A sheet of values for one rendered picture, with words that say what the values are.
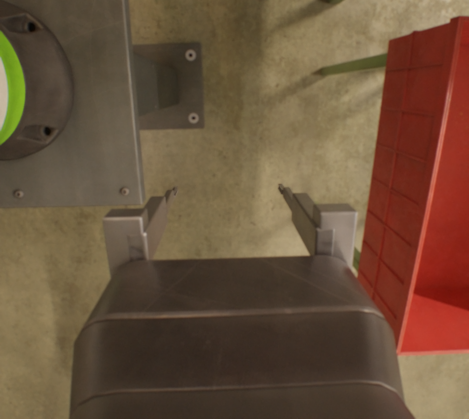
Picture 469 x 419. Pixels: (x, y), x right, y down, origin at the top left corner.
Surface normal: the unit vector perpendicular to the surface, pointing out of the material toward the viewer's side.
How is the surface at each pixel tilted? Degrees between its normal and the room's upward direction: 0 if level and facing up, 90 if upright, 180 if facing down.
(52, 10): 0
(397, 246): 90
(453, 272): 0
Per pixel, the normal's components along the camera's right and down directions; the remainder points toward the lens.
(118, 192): 0.04, 0.28
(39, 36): 0.74, -0.37
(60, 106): 0.85, 0.40
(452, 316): 0.02, -0.96
